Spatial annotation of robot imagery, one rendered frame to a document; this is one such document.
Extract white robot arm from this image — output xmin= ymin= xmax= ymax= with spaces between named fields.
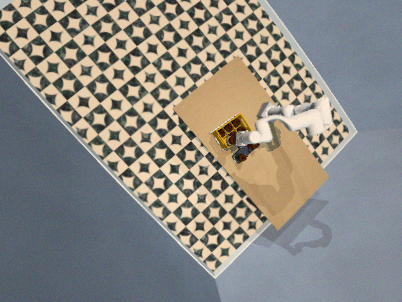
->
xmin=240 ymin=97 xmax=332 ymax=144

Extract yellow crate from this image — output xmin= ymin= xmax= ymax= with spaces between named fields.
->
xmin=212 ymin=116 xmax=249 ymax=148

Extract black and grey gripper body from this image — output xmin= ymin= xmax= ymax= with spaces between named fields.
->
xmin=236 ymin=131 xmax=248 ymax=146

